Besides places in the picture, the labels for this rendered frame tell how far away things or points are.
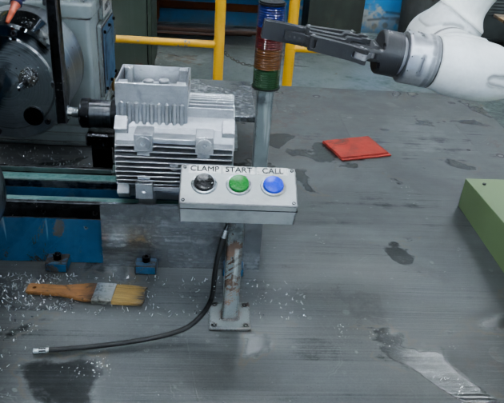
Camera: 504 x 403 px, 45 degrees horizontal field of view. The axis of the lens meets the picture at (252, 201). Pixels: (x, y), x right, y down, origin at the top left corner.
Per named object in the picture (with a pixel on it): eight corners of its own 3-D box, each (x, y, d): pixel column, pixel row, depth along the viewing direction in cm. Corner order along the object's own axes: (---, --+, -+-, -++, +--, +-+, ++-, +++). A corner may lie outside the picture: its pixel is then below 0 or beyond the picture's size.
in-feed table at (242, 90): (158, 156, 155) (157, 113, 149) (166, 116, 178) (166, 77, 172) (252, 160, 157) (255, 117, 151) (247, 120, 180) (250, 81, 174)
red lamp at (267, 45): (255, 49, 130) (257, 29, 128) (254, 42, 135) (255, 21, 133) (283, 51, 130) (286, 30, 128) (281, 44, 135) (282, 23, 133)
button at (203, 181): (193, 196, 88) (193, 188, 86) (194, 179, 90) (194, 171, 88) (214, 196, 88) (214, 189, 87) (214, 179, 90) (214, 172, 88)
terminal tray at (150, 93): (115, 124, 102) (114, 82, 99) (124, 101, 112) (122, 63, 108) (187, 127, 103) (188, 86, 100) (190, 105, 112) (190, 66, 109)
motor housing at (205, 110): (115, 214, 106) (110, 113, 97) (130, 166, 123) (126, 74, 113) (230, 219, 108) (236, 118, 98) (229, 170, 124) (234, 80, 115)
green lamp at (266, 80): (253, 90, 134) (254, 70, 132) (251, 81, 139) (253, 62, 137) (279, 92, 135) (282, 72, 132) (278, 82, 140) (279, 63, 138)
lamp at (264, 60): (254, 70, 132) (255, 49, 130) (253, 62, 137) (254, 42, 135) (282, 72, 132) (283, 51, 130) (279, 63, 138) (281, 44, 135)
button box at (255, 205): (178, 222, 90) (178, 201, 85) (181, 183, 94) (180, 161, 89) (294, 225, 91) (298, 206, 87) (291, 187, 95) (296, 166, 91)
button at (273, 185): (262, 198, 89) (263, 191, 87) (262, 181, 90) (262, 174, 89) (282, 198, 89) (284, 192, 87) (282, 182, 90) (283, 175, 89)
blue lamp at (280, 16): (257, 29, 128) (258, 6, 125) (255, 21, 133) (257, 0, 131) (286, 30, 128) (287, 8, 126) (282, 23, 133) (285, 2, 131)
